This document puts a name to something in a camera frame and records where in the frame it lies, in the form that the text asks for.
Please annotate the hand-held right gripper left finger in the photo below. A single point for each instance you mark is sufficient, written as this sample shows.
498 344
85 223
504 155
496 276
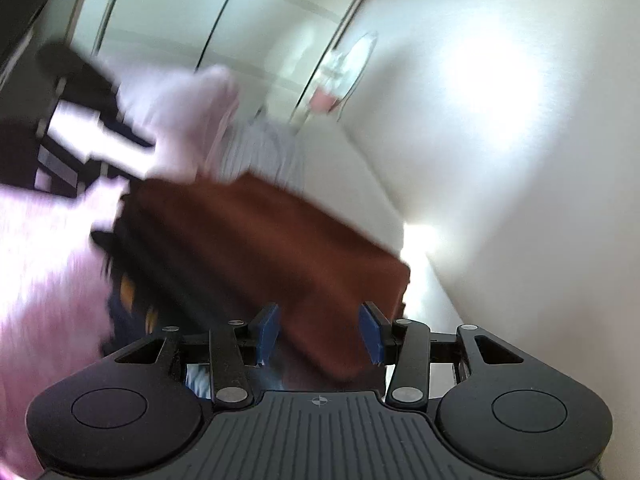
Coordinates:
267 332

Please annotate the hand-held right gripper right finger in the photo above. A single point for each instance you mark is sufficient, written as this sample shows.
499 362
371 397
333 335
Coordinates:
371 332

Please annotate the brown knitted sweater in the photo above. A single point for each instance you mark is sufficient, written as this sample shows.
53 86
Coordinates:
260 240

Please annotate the dark cloth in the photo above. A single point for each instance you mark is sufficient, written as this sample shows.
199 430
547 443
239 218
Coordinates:
127 290

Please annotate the white wardrobe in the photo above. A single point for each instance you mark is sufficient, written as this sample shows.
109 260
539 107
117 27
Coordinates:
225 15

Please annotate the white ribbed pillow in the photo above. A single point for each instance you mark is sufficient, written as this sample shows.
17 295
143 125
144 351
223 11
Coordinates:
267 155

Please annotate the pink floral blanket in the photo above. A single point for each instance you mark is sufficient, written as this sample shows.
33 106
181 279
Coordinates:
40 285

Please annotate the oval wall hanging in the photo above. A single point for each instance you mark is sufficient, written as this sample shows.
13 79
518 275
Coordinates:
345 72

